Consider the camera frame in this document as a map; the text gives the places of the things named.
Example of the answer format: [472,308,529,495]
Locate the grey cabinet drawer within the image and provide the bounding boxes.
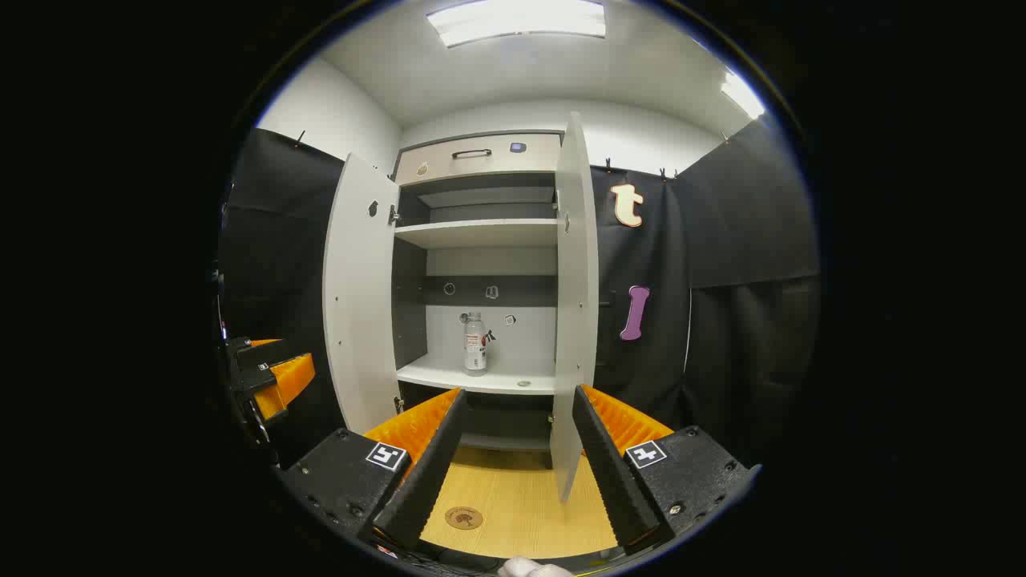
[395,133,562,185]

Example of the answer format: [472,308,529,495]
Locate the grey cabinet with shelves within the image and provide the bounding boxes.
[390,131,566,470]

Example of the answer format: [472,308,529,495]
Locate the light grey cabinet door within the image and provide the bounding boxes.
[322,152,402,436]
[550,112,600,503]

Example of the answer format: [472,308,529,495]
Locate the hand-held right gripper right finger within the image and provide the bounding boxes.
[571,385,761,555]

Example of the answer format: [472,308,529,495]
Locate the small ceiling light panel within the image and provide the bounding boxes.
[720,71,766,121]

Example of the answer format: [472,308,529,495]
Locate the clear plastic bottle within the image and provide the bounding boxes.
[463,311,488,376]

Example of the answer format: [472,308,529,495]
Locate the large ceiling light panel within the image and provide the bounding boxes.
[426,0,607,47]

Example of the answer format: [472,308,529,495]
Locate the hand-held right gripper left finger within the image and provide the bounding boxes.
[277,389,468,554]

